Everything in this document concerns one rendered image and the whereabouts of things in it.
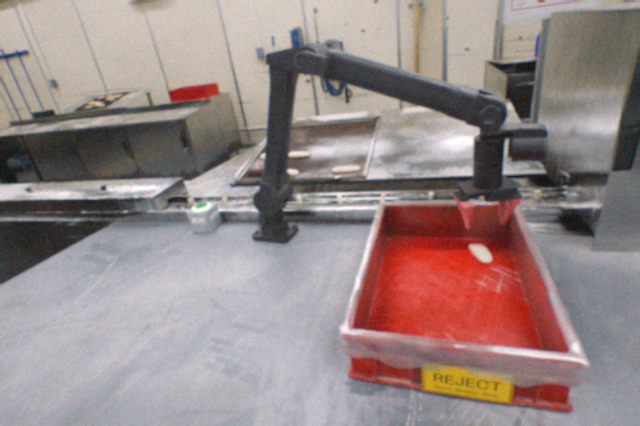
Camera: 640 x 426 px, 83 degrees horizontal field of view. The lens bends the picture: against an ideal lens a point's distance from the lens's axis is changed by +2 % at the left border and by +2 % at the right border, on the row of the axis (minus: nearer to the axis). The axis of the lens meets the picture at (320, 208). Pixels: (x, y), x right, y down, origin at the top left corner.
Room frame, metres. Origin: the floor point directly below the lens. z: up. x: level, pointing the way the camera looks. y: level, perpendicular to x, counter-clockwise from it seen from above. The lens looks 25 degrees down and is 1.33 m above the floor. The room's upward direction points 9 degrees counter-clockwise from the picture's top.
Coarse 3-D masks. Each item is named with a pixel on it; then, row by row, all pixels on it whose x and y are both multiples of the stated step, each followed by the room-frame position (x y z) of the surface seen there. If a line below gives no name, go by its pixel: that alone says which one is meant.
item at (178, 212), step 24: (0, 216) 1.42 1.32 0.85; (24, 216) 1.37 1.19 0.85; (48, 216) 1.33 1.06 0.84; (72, 216) 1.29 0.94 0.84; (96, 216) 1.26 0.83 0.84; (120, 216) 1.22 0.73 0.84; (144, 216) 1.19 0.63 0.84; (168, 216) 1.15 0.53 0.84; (240, 216) 1.07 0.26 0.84; (288, 216) 1.01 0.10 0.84; (312, 216) 0.99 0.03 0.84; (336, 216) 0.96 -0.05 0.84; (360, 216) 0.94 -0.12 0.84; (528, 216) 0.80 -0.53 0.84; (552, 216) 0.78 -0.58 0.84; (576, 216) 0.77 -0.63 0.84
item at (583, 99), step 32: (576, 32) 0.93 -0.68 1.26; (608, 32) 0.76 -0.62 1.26; (576, 64) 0.90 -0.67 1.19; (608, 64) 0.73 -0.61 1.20; (544, 96) 1.10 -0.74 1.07; (576, 96) 0.87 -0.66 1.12; (608, 96) 0.71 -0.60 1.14; (576, 128) 0.83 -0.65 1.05; (608, 128) 0.68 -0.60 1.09; (576, 160) 0.80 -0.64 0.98; (608, 160) 0.66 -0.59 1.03; (576, 192) 0.77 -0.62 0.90; (608, 192) 0.64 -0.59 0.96; (608, 224) 0.64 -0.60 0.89
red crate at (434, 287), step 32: (384, 256) 0.74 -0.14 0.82; (416, 256) 0.72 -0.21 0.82; (448, 256) 0.70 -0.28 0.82; (512, 256) 0.66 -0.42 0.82; (384, 288) 0.62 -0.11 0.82; (416, 288) 0.60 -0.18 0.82; (448, 288) 0.59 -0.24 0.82; (480, 288) 0.58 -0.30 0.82; (512, 288) 0.56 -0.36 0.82; (384, 320) 0.53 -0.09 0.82; (416, 320) 0.51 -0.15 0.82; (448, 320) 0.50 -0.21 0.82; (480, 320) 0.49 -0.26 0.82; (512, 320) 0.48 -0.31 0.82; (416, 384) 0.37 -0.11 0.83
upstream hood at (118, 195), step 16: (0, 192) 1.52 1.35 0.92; (16, 192) 1.48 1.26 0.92; (32, 192) 1.44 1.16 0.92; (48, 192) 1.40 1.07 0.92; (64, 192) 1.37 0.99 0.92; (80, 192) 1.34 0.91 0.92; (96, 192) 1.31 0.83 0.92; (112, 192) 1.28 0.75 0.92; (128, 192) 1.25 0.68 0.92; (144, 192) 1.22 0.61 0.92; (160, 192) 1.21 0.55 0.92; (176, 192) 1.35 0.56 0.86; (0, 208) 1.41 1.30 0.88; (16, 208) 1.38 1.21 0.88; (32, 208) 1.36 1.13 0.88; (48, 208) 1.33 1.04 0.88; (64, 208) 1.30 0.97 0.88; (80, 208) 1.28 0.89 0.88; (96, 208) 1.25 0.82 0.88; (112, 208) 1.23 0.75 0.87; (128, 208) 1.21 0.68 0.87; (144, 208) 1.19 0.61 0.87; (160, 208) 1.18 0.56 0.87
